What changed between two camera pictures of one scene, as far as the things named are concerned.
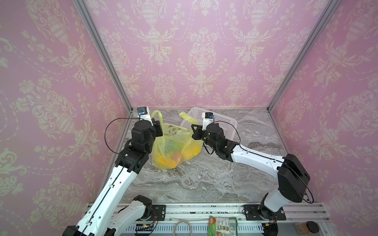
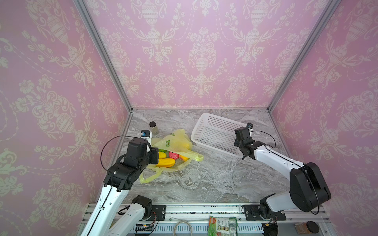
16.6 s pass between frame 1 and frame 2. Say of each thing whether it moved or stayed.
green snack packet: stayed
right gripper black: moved
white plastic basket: moved
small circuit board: stayed
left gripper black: moved
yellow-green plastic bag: moved
